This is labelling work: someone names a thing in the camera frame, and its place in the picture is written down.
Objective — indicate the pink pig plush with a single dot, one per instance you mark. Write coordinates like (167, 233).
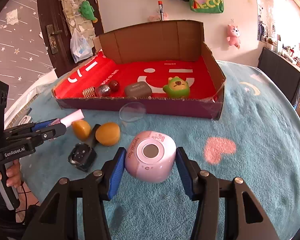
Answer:
(158, 17)

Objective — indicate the white square device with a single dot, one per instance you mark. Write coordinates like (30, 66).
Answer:
(25, 120)

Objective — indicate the clear plastic cup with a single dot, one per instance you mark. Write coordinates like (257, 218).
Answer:
(133, 118)

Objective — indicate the white plastic bag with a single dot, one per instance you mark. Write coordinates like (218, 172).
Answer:
(79, 47)

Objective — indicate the black nail polish bottle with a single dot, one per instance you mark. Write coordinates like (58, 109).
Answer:
(83, 154)

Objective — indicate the pink plush on wall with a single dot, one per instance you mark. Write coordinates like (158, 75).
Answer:
(233, 36)

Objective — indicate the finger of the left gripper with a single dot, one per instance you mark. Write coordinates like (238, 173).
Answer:
(46, 124)
(32, 135)

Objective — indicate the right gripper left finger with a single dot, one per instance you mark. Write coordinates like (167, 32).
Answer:
(115, 177)

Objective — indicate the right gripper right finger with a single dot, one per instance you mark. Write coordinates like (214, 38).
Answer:
(245, 218)

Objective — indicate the green squishy toy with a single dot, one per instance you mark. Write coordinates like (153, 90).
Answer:
(177, 88)

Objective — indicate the glitter nail polish bottle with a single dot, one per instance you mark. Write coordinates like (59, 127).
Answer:
(107, 89)

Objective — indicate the green plush toy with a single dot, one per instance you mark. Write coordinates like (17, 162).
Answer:
(87, 11)

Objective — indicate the pink My Melody device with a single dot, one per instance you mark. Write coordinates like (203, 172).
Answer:
(150, 156)

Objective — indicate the pink nail polish bottle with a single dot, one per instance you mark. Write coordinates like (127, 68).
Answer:
(69, 119)

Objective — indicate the dark side table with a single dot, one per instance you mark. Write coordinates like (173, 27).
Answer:
(285, 75)

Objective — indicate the hanging pocket organizer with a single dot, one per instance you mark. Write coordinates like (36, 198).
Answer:
(75, 20)

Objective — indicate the orange capped tube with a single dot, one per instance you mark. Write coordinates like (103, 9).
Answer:
(161, 11)

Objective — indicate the red Miniso bag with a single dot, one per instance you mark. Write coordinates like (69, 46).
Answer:
(101, 69)

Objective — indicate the dark wooden door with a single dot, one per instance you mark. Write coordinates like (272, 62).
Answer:
(50, 13)

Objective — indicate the teal fleece blanket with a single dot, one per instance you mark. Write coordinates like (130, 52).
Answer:
(256, 138)

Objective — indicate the brass door handle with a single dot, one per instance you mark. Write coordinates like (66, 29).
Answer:
(52, 33)

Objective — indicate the orange round puck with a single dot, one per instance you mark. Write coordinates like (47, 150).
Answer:
(108, 134)
(81, 129)

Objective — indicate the cardboard box tray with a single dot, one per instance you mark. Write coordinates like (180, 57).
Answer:
(179, 40)

